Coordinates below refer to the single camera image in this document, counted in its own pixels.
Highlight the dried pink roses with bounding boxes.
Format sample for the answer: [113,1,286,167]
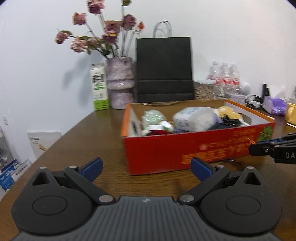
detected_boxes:
[54,1,145,60]

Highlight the water bottle right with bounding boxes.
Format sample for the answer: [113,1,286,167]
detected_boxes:
[229,64,240,93]

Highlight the white tissue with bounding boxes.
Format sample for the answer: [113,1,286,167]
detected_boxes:
[159,120,175,133]

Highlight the iridescent ball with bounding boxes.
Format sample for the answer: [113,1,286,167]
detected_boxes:
[142,109,167,129]

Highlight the navy blue pouch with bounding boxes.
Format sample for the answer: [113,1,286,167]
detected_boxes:
[208,122,250,131]

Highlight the milk carton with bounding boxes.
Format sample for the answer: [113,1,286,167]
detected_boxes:
[90,63,109,110]

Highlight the purple ceramic vase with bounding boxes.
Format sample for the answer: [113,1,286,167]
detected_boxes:
[106,57,135,109]

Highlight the white charger with cables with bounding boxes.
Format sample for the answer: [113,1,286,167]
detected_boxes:
[244,95,263,109]

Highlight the cotton pad plastic container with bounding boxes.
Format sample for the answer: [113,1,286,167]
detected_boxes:
[173,107,217,132]

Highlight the water bottle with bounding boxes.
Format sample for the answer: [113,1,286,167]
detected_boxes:
[207,61,221,85]
[229,64,240,93]
[220,62,231,93]

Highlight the purple tissue pack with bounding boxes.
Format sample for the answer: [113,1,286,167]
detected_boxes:
[262,85,287,115]

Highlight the yellow mug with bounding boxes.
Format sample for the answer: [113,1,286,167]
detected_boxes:
[285,103,296,126]

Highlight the black paper bag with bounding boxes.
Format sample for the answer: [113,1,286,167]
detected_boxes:
[135,21,194,103]

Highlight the red green bow clip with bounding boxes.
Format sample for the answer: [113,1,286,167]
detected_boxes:
[148,130,170,136]

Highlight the water bottle middle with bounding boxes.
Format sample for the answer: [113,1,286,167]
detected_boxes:
[220,62,231,93]

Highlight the water bottle left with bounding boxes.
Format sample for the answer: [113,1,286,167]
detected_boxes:
[207,61,221,85]

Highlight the white tin box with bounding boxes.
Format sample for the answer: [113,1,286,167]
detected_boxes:
[230,93,247,105]

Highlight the red cardboard box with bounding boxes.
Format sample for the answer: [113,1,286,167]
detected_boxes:
[121,99,276,175]

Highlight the clear seed container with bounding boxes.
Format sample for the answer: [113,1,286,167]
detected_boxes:
[194,79,215,100]

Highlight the black usb cable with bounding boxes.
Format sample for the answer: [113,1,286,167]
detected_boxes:
[222,115,243,128]

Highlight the yellow white plush toy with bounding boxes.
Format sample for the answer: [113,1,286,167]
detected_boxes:
[217,106,243,121]

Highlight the white box on floor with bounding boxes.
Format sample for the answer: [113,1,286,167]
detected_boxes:
[27,131,62,159]

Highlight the white round speaker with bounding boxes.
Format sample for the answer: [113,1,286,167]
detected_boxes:
[239,81,251,95]

